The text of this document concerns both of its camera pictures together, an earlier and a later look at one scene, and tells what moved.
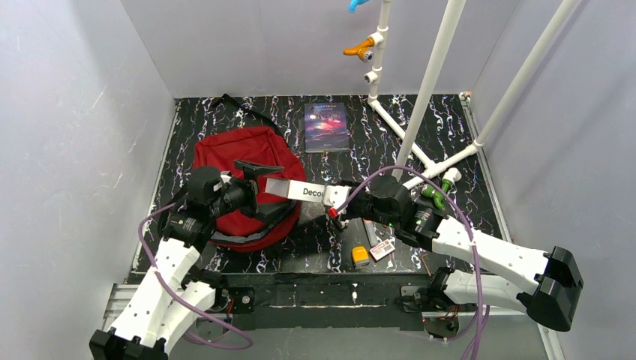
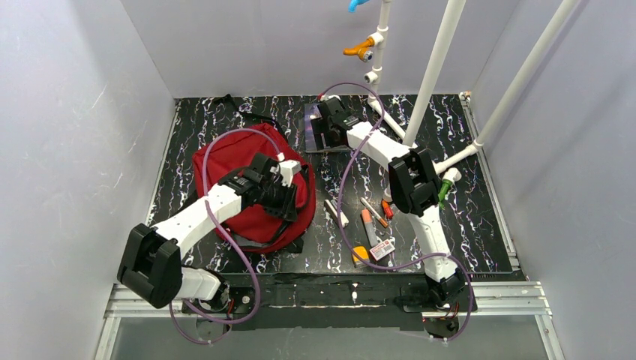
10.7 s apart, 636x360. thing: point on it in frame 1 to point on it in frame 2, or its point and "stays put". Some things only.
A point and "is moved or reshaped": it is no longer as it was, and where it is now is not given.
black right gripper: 349,199 to 325,131
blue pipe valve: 353,4 stays put
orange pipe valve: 361,50 stays put
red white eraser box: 382,250 stays put
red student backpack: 262,145 is moved or reshaped
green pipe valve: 430,191 stays put
